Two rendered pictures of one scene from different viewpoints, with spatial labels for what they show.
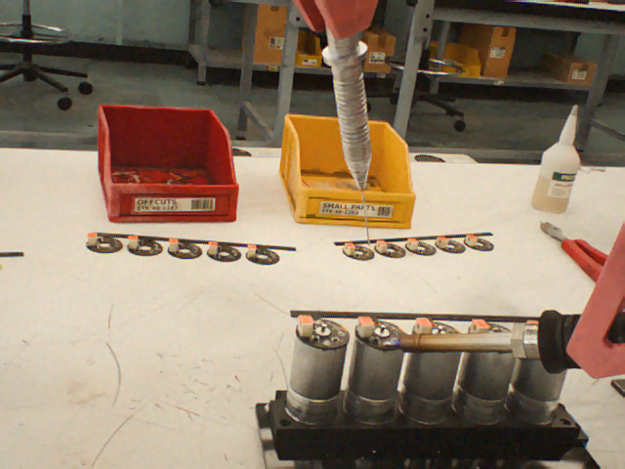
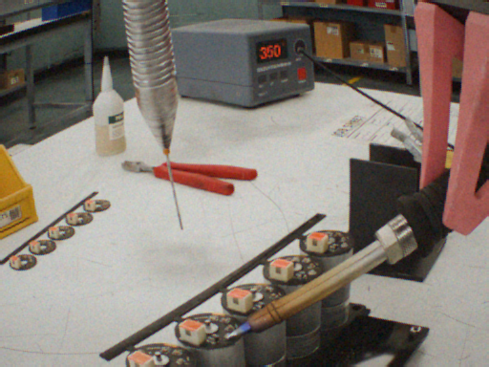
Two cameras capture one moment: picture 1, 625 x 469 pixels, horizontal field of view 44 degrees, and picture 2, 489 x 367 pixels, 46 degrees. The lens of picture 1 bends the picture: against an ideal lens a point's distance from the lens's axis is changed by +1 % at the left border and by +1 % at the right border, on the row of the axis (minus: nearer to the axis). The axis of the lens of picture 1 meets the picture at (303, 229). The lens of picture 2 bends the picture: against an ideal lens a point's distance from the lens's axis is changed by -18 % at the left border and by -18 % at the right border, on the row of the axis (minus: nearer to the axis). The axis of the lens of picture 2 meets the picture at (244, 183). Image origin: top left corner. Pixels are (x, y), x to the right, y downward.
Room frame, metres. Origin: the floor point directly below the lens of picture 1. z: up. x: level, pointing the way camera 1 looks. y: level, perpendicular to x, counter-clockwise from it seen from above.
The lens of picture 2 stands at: (0.15, 0.07, 0.94)
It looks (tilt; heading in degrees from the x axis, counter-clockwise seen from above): 21 degrees down; 320
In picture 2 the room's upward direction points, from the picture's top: 3 degrees counter-clockwise
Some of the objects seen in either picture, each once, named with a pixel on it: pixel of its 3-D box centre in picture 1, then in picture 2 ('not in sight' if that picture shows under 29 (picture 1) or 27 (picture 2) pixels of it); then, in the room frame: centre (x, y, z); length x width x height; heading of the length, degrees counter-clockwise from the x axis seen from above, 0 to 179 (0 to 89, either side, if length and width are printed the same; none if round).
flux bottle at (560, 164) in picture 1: (562, 157); (107, 102); (0.71, -0.23, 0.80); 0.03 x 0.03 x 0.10
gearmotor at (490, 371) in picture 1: (483, 379); (292, 316); (0.33, -0.10, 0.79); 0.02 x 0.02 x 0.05
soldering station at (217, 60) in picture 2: not in sight; (238, 58); (0.77, -0.46, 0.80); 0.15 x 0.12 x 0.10; 3
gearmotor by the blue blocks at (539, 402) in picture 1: (536, 380); (325, 289); (0.33, -0.12, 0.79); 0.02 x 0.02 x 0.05
